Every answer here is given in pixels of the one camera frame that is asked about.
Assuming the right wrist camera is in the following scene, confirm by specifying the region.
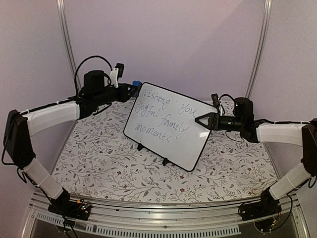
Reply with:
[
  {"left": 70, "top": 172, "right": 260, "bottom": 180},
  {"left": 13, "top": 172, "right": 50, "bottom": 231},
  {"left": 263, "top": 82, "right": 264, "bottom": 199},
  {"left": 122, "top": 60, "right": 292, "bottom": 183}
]
[{"left": 211, "top": 93, "right": 220, "bottom": 107}]

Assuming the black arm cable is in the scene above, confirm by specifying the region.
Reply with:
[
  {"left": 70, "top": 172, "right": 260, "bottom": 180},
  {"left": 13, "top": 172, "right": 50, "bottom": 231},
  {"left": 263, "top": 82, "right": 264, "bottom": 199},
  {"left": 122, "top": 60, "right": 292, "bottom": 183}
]
[
  {"left": 219, "top": 93, "right": 236, "bottom": 102},
  {"left": 74, "top": 56, "right": 113, "bottom": 90}
]

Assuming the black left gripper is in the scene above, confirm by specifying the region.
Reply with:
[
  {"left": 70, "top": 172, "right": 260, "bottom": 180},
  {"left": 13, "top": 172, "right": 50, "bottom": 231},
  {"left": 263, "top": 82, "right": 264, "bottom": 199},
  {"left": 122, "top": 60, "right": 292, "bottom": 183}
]
[{"left": 94, "top": 83, "right": 138, "bottom": 107}]

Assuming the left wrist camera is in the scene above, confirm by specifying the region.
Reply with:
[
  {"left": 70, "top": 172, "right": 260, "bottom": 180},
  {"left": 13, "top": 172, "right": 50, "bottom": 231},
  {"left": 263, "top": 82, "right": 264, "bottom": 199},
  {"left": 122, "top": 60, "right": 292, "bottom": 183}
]
[{"left": 115, "top": 63, "right": 124, "bottom": 78}]

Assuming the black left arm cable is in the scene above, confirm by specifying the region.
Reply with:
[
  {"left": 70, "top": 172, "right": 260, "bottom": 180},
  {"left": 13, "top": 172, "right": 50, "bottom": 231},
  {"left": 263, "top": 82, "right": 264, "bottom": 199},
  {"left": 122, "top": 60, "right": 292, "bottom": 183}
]
[{"left": 74, "top": 56, "right": 113, "bottom": 90}]

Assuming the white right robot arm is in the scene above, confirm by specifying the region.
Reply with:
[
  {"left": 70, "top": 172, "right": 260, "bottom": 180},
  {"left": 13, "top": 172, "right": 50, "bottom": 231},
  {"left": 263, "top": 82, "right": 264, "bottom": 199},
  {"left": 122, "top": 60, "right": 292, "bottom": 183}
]
[{"left": 193, "top": 96, "right": 317, "bottom": 201}]

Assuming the right aluminium frame post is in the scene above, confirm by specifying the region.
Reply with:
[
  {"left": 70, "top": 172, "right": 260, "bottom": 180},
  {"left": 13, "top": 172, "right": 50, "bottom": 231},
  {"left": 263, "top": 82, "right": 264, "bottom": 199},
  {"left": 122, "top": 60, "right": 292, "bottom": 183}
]
[{"left": 245, "top": 0, "right": 272, "bottom": 99}]

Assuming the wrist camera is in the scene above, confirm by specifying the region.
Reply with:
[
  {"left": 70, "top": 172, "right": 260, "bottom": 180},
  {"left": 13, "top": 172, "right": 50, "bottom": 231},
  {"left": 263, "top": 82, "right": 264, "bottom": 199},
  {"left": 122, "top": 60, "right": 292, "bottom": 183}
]
[
  {"left": 211, "top": 93, "right": 220, "bottom": 107},
  {"left": 115, "top": 63, "right": 124, "bottom": 78}
]

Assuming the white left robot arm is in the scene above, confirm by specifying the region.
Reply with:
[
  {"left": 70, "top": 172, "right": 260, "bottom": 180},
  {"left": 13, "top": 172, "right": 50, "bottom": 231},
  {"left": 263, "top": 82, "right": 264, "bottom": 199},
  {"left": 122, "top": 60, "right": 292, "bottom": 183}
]
[{"left": 3, "top": 68, "right": 141, "bottom": 215}]

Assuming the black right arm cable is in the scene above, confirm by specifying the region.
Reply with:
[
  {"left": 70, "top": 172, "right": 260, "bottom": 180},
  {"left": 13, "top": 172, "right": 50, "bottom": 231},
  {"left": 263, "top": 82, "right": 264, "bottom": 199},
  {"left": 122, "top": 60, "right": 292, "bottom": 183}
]
[{"left": 219, "top": 93, "right": 236, "bottom": 102}]

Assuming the left aluminium frame post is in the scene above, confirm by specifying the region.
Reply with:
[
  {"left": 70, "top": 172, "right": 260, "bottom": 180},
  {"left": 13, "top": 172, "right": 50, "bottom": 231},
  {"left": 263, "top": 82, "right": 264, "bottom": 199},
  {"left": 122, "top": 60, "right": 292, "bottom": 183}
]
[{"left": 56, "top": 0, "right": 76, "bottom": 75}]

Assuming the floral patterned table mat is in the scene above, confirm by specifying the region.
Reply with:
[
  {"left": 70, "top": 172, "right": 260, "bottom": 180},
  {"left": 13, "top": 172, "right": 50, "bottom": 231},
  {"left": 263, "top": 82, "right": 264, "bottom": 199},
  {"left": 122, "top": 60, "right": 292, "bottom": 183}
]
[{"left": 52, "top": 101, "right": 278, "bottom": 203}]

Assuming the aluminium frame post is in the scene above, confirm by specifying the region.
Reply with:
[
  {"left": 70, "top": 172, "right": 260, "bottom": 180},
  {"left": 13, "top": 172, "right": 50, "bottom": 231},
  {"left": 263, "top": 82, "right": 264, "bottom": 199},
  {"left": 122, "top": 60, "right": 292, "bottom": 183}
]
[
  {"left": 56, "top": 0, "right": 76, "bottom": 75},
  {"left": 245, "top": 0, "right": 272, "bottom": 99}
]

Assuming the white whiteboard black frame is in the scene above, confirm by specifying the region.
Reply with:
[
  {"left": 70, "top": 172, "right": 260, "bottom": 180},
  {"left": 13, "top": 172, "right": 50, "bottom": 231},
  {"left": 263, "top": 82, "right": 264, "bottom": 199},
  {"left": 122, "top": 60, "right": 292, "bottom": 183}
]
[{"left": 123, "top": 82, "right": 217, "bottom": 172}]

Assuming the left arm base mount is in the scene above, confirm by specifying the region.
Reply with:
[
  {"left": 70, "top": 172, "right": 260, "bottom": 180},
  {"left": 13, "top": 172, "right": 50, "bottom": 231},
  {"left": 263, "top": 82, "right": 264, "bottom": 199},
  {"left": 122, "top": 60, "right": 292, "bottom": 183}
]
[{"left": 48, "top": 197, "right": 92, "bottom": 221}]

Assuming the blue whiteboard eraser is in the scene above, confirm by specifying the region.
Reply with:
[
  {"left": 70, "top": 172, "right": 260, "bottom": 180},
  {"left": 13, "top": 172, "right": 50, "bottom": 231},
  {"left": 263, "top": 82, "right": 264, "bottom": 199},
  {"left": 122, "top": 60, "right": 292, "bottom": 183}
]
[{"left": 132, "top": 80, "right": 142, "bottom": 98}]

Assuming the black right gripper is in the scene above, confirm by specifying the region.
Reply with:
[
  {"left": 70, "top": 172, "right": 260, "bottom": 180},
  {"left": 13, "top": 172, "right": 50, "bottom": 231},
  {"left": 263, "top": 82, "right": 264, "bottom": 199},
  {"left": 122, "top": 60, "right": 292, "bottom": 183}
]
[{"left": 195, "top": 113, "right": 244, "bottom": 132}]

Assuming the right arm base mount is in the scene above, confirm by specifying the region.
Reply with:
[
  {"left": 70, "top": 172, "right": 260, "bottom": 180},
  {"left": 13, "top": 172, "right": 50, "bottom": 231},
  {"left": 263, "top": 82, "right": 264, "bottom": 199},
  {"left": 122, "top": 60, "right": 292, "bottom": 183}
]
[{"left": 238, "top": 196, "right": 282, "bottom": 221}]

